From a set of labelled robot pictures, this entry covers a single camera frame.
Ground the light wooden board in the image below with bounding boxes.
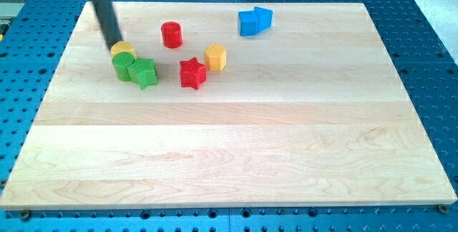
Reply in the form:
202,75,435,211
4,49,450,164
1,2,457,211

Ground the red star block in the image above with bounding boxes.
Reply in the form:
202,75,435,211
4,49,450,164
180,57,207,90

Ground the board clamp screw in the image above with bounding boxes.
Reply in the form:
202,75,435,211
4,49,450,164
437,205,449,214
19,210,31,221

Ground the blue pentagon block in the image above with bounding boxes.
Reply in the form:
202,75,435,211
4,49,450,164
254,6,273,33

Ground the red cylinder block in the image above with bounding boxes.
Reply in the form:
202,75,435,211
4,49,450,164
161,21,182,49

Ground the left board clamp screw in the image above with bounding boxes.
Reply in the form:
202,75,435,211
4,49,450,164
19,210,31,221

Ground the green cylinder block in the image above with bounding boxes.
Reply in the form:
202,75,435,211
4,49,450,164
112,52,135,82

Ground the yellow heart block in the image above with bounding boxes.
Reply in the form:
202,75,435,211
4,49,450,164
110,41,137,58

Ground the green star block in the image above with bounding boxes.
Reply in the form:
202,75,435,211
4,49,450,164
127,58,158,90

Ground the yellow hexagon block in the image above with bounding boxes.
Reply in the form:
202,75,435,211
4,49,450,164
204,44,227,71

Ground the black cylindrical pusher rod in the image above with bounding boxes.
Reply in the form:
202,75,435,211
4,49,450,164
91,0,122,50

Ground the blue cube block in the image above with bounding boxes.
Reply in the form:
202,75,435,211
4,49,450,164
238,10,258,37

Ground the right board clamp screw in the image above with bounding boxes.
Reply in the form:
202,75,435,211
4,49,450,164
437,205,449,214

